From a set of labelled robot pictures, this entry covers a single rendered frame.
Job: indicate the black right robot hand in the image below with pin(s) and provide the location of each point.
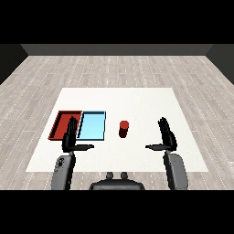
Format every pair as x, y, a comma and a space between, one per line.
169, 140

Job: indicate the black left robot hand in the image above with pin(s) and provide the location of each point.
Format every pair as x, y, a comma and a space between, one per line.
69, 140

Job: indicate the red open box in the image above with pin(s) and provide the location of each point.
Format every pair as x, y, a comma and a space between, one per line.
62, 125

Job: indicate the light blue open box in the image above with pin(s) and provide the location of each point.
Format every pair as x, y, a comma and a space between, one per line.
92, 125

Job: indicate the red can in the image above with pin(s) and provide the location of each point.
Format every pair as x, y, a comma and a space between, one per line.
123, 129

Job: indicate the dark grey robot body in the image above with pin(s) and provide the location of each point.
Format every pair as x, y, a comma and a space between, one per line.
117, 183

